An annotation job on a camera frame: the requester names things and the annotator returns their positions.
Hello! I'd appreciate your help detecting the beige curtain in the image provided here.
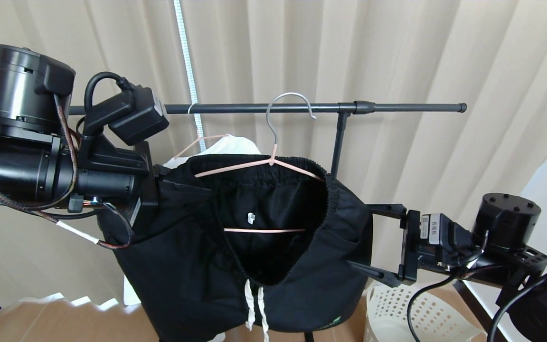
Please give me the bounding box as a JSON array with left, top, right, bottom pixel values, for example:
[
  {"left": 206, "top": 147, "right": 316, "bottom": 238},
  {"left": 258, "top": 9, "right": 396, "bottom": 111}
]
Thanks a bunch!
[{"left": 0, "top": 0, "right": 547, "bottom": 307}]

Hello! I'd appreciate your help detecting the black garment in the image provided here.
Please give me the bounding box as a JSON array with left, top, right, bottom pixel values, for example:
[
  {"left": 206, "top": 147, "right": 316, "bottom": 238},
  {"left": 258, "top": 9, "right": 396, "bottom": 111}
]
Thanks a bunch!
[{"left": 99, "top": 154, "right": 374, "bottom": 342}]

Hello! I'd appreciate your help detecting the black clothes rack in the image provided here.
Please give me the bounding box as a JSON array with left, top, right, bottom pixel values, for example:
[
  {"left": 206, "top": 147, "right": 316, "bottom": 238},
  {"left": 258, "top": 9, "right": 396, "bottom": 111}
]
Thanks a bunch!
[{"left": 67, "top": 101, "right": 467, "bottom": 342}]

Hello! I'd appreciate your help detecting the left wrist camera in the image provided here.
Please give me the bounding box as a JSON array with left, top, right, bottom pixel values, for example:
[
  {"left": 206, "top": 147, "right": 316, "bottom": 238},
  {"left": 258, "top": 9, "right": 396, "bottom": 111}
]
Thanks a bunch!
[{"left": 83, "top": 87, "right": 170, "bottom": 172}]

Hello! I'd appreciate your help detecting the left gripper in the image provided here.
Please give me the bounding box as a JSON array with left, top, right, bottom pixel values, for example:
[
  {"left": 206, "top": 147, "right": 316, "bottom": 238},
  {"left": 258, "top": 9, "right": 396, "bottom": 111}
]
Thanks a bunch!
[{"left": 76, "top": 141, "right": 161, "bottom": 229}]

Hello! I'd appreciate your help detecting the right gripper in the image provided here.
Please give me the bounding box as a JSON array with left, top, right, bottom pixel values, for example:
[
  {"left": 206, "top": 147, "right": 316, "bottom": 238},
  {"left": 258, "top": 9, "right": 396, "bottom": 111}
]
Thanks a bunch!
[{"left": 349, "top": 203, "right": 474, "bottom": 288}]

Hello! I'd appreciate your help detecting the pink clothes hanger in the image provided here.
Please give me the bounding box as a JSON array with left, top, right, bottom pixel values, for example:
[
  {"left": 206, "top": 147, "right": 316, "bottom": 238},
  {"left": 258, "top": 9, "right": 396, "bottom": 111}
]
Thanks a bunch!
[
  {"left": 194, "top": 92, "right": 324, "bottom": 234},
  {"left": 173, "top": 103, "right": 230, "bottom": 160}
]

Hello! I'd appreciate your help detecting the white printed T-shirt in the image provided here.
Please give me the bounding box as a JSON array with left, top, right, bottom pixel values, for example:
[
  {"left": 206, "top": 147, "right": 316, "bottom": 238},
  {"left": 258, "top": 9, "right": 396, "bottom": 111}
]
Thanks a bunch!
[{"left": 123, "top": 134, "right": 262, "bottom": 342}]

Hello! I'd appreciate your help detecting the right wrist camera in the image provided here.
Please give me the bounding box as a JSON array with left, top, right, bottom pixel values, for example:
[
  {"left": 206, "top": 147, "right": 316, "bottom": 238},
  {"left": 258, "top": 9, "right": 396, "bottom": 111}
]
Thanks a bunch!
[{"left": 440, "top": 221, "right": 477, "bottom": 267}]

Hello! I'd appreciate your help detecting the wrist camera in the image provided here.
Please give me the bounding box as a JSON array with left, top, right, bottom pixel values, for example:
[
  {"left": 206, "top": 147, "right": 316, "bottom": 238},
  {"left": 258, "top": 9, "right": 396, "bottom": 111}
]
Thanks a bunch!
[
  {"left": 83, "top": 87, "right": 170, "bottom": 172},
  {"left": 440, "top": 221, "right": 477, "bottom": 267}
]

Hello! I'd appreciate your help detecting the white laundry basket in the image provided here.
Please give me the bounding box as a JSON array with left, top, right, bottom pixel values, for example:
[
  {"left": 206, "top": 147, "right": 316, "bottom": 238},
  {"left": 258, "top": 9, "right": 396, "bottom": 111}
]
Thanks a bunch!
[{"left": 363, "top": 280, "right": 489, "bottom": 342}]

